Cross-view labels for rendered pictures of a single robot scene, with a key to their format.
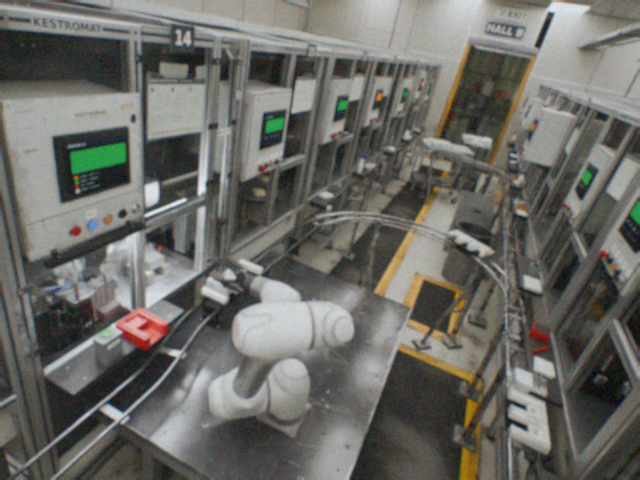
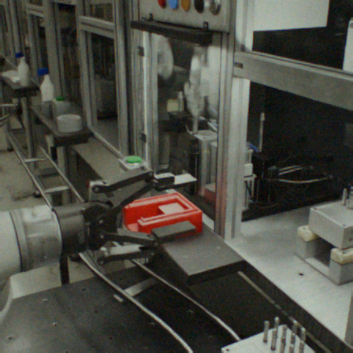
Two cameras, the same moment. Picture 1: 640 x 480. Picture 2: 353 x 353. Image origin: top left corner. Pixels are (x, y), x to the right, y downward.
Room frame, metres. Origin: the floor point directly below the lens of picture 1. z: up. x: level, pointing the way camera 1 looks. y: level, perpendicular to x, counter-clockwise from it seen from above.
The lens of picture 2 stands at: (1.93, -0.12, 1.47)
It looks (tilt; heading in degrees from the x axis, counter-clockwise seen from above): 23 degrees down; 134
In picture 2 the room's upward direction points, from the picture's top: straight up
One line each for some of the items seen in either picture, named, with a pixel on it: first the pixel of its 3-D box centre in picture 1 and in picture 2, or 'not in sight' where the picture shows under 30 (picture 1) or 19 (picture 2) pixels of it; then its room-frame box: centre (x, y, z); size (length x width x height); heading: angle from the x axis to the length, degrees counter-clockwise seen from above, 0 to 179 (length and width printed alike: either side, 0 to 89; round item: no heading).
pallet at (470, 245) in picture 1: (467, 245); not in sight; (2.86, -1.23, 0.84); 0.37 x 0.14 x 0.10; 39
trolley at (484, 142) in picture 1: (469, 160); not in sight; (7.66, -2.67, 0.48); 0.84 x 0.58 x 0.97; 169
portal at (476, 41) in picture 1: (479, 108); not in sight; (9.06, -2.94, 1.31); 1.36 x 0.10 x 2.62; 71
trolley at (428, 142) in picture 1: (440, 168); not in sight; (6.59, -1.87, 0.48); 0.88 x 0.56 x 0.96; 89
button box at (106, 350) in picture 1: (106, 345); (137, 181); (1.02, 0.66, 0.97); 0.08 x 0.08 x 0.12; 71
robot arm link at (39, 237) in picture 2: (260, 287); (36, 236); (1.35, 0.18, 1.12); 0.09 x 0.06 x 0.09; 161
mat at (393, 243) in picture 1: (409, 206); not in sight; (5.76, -1.37, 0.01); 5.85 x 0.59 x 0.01; 161
